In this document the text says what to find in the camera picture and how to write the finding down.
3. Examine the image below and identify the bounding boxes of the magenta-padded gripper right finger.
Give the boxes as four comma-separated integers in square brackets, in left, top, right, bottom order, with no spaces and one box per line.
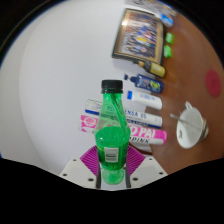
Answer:
[124,145,168,189]

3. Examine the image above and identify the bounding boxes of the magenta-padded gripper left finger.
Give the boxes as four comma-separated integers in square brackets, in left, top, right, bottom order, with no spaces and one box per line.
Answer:
[59,145,101,189]

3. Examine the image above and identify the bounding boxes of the green plastic drink bottle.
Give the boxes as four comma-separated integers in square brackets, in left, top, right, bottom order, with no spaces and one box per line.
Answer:
[94,79,132,185]

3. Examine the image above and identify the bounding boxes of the pink shuttlecock tube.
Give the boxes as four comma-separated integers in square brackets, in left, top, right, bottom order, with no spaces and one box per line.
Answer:
[80,114,168,145]

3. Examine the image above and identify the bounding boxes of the white shuttlecock tube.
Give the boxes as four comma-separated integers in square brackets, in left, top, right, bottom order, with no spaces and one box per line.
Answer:
[84,99,164,128]

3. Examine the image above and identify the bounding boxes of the floral patterned paper cup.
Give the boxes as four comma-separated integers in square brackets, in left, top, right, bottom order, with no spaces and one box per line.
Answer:
[175,101,210,150]

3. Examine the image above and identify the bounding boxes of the white bottle with blue cap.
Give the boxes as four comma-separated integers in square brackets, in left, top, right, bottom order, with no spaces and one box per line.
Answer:
[126,90,163,110]

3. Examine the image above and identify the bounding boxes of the dark blue pump bottle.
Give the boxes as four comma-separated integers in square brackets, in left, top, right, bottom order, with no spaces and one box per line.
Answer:
[124,73,165,95]

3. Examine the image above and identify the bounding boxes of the dark bottle with yellow label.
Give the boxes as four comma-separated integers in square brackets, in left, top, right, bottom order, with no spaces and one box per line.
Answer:
[138,59,167,77]

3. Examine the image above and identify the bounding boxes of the flat round red coaster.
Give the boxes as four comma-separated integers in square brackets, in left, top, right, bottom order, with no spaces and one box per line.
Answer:
[204,69,222,98]

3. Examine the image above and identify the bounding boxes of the small green box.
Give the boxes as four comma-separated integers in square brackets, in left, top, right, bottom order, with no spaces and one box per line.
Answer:
[165,32,175,44]
[163,44,173,59]

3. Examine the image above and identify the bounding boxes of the gold framed group photo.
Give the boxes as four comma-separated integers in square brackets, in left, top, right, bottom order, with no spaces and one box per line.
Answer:
[111,8,166,66]

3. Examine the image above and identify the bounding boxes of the blue tissue packet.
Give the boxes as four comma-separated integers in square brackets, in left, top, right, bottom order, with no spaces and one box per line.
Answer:
[159,11,175,28]

